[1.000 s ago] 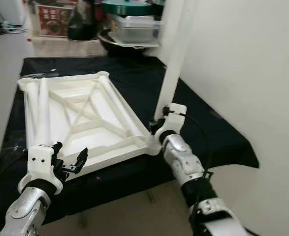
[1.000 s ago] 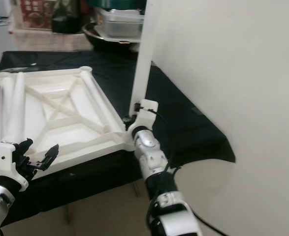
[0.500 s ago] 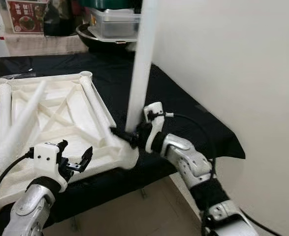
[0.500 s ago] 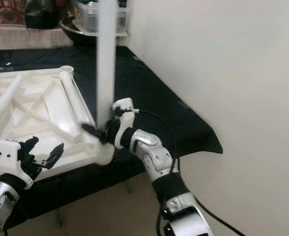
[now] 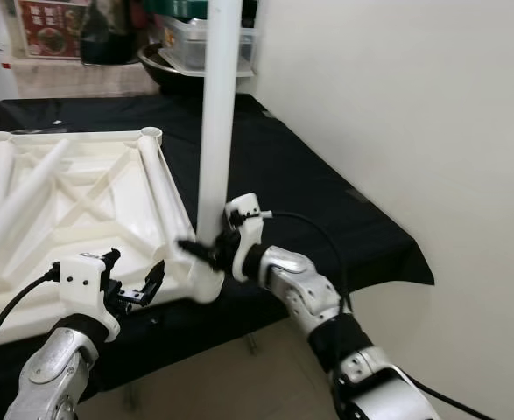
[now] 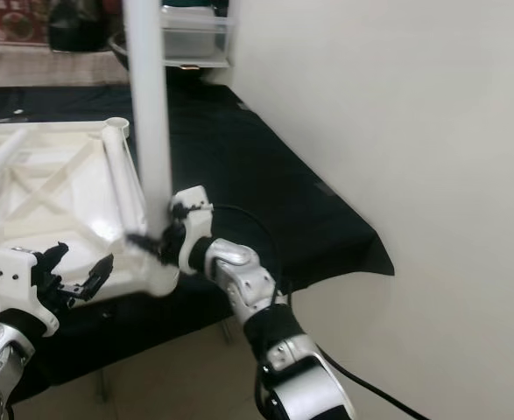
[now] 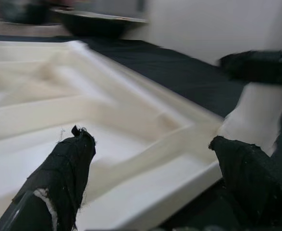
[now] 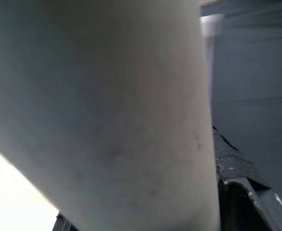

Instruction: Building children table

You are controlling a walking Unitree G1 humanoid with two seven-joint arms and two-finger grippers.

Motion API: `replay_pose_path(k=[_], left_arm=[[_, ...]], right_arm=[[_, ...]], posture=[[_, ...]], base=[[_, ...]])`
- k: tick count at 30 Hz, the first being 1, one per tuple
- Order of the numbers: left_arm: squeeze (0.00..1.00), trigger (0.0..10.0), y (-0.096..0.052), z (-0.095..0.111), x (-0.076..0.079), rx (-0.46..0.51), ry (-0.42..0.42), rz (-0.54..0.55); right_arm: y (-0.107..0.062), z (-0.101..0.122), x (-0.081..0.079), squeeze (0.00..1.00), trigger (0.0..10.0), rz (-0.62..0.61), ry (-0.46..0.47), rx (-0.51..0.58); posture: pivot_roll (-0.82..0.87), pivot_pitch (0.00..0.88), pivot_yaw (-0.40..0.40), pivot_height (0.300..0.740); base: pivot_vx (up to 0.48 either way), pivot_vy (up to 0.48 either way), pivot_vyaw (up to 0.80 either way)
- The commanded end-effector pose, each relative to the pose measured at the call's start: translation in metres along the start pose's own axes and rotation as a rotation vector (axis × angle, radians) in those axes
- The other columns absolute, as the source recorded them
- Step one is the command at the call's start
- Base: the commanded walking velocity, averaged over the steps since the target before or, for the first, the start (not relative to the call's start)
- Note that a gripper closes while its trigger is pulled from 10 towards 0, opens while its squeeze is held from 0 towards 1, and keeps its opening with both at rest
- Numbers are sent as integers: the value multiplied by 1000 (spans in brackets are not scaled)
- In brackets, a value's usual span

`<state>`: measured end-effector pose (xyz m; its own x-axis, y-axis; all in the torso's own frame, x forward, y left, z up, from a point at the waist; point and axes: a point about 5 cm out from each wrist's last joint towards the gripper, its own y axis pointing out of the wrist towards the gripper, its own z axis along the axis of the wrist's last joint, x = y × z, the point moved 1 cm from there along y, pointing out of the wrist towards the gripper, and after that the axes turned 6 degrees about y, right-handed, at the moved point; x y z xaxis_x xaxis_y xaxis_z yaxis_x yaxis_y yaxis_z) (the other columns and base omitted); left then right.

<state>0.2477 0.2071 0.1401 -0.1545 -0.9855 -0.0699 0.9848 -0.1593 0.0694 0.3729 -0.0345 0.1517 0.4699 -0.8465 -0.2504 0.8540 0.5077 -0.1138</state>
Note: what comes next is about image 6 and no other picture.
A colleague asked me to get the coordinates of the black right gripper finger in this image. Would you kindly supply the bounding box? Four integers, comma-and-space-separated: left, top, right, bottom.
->
125, 230, 168, 257

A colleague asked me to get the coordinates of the white plastic table top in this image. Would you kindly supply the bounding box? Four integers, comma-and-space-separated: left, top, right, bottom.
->
0, 116, 180, 338

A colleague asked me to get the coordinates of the black tablecloth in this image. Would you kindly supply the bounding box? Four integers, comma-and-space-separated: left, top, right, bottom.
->
0, 83, 396, 408

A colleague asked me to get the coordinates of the clear plastic storage container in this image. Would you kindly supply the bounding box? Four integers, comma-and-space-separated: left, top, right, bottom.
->
162, 7, 231, 58

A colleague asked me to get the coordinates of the black bag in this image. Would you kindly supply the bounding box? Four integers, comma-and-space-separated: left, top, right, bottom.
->
46, 0, 117, 52

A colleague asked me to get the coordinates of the dark green pot lid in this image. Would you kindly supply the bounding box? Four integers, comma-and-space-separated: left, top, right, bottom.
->
160, 0, 227, 11

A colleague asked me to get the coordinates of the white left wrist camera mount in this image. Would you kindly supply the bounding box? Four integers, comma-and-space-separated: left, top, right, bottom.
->
0, 247, 52, 338

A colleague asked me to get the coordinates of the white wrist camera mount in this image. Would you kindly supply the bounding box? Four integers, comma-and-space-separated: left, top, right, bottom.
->
0, 247, 52, 338
172, 186, 215, 274

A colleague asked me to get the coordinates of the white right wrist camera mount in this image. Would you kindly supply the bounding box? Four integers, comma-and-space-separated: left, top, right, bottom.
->
172, 186, 215, 274

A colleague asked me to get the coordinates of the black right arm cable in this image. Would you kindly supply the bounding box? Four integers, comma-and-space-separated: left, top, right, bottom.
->
208, 203, 434, 420

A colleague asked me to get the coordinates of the grey metal table frame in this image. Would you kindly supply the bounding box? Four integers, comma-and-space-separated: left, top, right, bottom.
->
102, 317, 237, 402

